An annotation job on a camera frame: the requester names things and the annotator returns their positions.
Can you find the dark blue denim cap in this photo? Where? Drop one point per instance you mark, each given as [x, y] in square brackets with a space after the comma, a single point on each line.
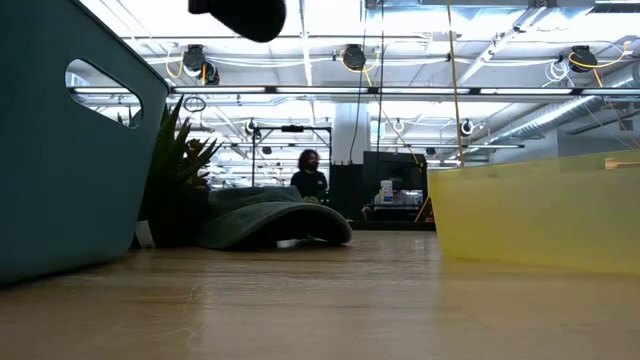
[250, 20]

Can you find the person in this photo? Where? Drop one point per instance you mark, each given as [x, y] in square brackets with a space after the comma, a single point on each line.
[309, 182]

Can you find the white bottle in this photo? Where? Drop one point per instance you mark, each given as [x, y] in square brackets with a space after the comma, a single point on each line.
[386, 192]

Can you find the black cabinet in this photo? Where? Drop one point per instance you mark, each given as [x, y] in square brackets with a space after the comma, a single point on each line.
[400, 170]

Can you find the long ceiling light bar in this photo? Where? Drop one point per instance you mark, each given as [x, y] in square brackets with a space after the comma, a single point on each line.
[350, 90]

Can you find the camouflage green cap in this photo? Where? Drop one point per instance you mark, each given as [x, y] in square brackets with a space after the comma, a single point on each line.
[175, 200]

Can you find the yellow plastic bin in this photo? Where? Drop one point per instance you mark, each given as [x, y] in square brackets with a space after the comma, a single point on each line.
[540, 215]

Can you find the teal plastic bin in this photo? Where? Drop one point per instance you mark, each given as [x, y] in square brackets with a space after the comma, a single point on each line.
[75, 200]

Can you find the silver ceiling duct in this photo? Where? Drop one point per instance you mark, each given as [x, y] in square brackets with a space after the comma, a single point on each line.
[560, 115]

